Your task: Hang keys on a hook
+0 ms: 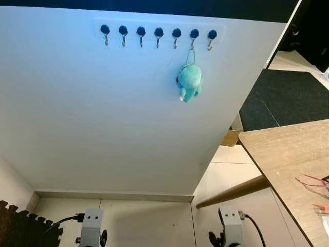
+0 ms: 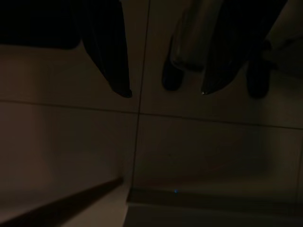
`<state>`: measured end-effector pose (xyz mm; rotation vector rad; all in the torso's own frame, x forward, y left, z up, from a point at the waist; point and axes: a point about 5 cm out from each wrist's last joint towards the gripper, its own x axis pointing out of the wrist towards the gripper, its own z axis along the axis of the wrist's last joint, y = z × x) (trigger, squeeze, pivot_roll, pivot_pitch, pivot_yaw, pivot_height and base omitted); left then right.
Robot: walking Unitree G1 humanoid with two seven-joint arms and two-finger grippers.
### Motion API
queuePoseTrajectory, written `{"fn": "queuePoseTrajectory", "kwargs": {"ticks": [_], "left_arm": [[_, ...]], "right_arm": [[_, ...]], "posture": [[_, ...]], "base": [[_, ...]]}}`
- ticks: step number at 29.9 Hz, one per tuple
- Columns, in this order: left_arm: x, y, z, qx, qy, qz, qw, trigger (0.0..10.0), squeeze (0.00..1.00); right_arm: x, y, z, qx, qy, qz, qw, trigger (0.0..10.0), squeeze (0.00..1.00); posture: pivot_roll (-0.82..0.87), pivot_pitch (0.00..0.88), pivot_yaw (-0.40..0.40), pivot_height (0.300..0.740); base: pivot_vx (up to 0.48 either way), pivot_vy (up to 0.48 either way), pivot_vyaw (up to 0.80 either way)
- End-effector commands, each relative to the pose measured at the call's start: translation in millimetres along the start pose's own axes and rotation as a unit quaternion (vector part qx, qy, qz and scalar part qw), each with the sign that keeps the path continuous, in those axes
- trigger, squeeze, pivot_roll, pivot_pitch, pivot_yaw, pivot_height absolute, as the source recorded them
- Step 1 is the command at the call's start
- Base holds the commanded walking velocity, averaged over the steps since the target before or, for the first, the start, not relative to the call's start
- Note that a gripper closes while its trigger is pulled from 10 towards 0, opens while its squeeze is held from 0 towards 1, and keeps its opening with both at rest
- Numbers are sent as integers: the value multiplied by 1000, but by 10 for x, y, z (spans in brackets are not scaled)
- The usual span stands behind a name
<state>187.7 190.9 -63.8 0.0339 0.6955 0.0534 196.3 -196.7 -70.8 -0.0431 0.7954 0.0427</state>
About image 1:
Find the black knob metal hook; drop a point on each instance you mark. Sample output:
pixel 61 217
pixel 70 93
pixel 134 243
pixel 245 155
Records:
pixel 176 33
pixel 212 34
pixel 123 30
pixel 158 32
pixel 194 33
pixel 141 31
pixel 105 29

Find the beige baseboard strip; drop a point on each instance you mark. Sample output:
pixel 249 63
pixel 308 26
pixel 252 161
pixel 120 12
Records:
pixel 113 197

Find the wooden table leg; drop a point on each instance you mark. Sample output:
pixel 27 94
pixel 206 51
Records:
pixel 236 191

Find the brown foam puzzle mat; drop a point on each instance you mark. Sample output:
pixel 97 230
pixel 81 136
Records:
pixel 23 229

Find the small wooden block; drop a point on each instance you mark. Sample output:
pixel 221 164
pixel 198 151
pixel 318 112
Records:
pixel 230 138

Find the clear plastic bag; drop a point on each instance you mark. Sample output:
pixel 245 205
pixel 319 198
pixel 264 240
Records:
pixel 325 224

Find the small orange clip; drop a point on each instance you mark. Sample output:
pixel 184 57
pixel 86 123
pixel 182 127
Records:
pixel 322 207

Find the light wooden table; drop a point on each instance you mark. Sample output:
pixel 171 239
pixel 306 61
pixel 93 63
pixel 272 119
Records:
pixel 288 149

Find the dark grey rug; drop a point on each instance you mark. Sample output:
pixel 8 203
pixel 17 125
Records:
pixel 288 98

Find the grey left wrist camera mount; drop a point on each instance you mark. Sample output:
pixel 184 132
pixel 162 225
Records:
pixel 92 226

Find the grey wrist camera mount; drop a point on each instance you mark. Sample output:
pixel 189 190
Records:
pixel 231 224
pixel 92 226

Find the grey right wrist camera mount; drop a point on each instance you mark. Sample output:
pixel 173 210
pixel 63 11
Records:
pixel 231 224

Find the white wall hook rack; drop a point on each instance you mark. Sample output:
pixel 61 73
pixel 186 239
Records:
pixel 97 37

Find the white door frame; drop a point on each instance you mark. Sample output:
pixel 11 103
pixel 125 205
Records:
pixel 288 36

